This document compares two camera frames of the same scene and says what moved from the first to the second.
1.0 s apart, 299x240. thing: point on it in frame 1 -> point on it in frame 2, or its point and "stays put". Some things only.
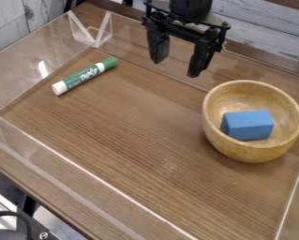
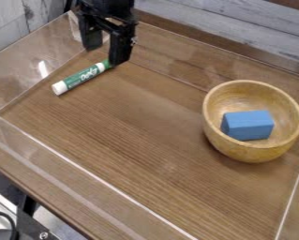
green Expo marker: x=101 y=66 stays put
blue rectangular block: x=247 y=125 stays put
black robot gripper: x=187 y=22 -> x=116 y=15
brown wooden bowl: x=250 y=96 stays put
